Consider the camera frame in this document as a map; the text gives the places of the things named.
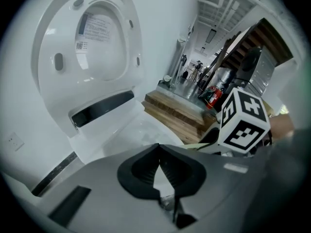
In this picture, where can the person's right forearm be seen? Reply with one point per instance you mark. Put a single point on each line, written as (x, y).
(281, 128)

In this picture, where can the white wall socket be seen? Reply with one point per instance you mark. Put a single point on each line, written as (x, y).
(15, 141)

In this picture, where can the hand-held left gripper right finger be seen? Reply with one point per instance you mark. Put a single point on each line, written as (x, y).
(213, 178)

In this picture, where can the metal frame rack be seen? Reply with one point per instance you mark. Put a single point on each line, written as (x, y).
(179, 62)

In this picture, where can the brown wooden staircase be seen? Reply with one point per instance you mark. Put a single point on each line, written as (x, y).
(269, 40)

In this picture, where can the silver wrapped cylinder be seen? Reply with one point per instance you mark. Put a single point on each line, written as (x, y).
(224, 79)

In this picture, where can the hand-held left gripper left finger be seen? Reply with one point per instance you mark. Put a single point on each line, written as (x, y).
(97, 193)

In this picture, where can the low wooden steps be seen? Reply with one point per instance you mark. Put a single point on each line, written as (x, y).
(175, 113)

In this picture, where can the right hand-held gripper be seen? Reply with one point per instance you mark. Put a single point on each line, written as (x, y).
(243, 120)

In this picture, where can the grey metal machine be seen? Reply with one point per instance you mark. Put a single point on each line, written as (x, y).
(262, 67)

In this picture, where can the black ceiling lamp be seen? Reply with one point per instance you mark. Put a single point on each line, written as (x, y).
(210, 36)

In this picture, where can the red fire extinguisher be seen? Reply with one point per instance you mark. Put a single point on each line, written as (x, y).
(213, 98)

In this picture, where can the dark green bag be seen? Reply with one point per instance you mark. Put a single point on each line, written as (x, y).
(205, 94)

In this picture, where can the white smart toilet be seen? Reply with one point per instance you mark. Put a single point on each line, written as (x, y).
(63, 91)

